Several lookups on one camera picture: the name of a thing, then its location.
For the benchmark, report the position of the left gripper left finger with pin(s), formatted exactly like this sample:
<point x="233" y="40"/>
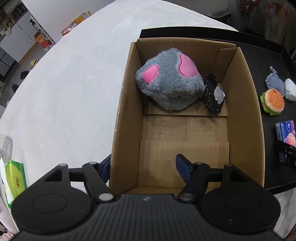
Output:
<point x="94" y="176"/>

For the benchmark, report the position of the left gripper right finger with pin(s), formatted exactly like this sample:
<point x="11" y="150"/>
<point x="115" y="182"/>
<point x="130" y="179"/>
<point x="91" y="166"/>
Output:
<point x="197" y="177"/>

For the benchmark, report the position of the brown cardboard box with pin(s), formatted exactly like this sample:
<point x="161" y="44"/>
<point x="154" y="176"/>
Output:
<point x="147" y="138"/>

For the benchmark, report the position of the black white dotted pouch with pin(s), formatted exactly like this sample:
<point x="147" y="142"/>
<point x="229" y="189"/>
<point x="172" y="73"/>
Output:
<point x="214" y="96"/>

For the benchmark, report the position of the blue planet tissue pack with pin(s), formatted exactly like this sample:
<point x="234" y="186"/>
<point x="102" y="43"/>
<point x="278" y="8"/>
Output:
<point x="285" y="131"/>

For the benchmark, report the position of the burger plush toy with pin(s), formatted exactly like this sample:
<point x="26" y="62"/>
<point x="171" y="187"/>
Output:
<point x="272" y="102"/>

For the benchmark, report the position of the grey knitted pouch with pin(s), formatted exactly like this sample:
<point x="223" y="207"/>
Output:
<point x="273" y="81"/>

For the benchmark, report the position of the white soft ball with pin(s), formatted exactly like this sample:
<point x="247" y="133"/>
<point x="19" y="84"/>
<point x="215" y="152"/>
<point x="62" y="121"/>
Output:
<point x="290" y="89"/>

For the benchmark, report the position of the green tissue pack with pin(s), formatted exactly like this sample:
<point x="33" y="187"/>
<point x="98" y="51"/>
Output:
<point x="13" y="179"/>

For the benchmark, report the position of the clear plastic bottle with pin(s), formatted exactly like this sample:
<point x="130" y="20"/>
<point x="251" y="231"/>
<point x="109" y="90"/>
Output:
<point x="6" y="146"/>

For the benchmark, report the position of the grey pink plush toy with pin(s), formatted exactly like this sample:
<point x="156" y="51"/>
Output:
<point x="171" y="79"/>

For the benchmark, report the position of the yellow slipper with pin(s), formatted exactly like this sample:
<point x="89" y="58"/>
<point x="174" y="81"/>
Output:
<point x="33" y="63"/>

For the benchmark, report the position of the black tray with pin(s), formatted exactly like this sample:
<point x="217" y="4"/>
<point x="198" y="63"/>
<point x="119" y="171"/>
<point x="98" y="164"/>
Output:
<point x="262" y="57"/>

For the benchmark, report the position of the white cabinet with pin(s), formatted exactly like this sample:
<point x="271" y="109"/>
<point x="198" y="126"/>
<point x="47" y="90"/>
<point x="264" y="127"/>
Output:
<point x="21" y="39"/>

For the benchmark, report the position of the orange cardboard box on floor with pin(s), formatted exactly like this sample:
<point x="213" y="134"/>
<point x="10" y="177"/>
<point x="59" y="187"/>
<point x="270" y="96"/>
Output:
<point x="76" y="22"/>

